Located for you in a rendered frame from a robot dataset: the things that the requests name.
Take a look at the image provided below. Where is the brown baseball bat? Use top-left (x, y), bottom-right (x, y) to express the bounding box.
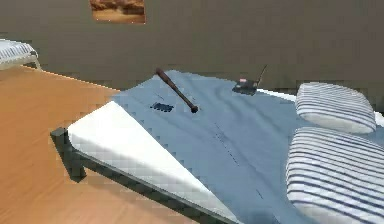
top-left (155, 67), bottom-right (199, 114)

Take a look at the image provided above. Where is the bed with blue cover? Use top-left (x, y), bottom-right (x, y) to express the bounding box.
top-left (50, 69), bottom-right (384, 224)

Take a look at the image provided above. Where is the black laptop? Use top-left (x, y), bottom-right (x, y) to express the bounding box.
top-left (231, 64), bottom-right (268, 97)

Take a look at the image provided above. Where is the framed brown desert picture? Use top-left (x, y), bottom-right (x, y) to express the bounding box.
top-left (89, 0), bottom-right (147, 25)

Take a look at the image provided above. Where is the striped white pillow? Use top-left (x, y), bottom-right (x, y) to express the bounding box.
top-left (295, 81), bottom-right (377, 135)
top-left (285, 126), bottom-right (384, 224)

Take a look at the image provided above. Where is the white striped chair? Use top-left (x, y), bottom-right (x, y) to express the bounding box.
top-left (0, 38), bottom-right (42, 71)

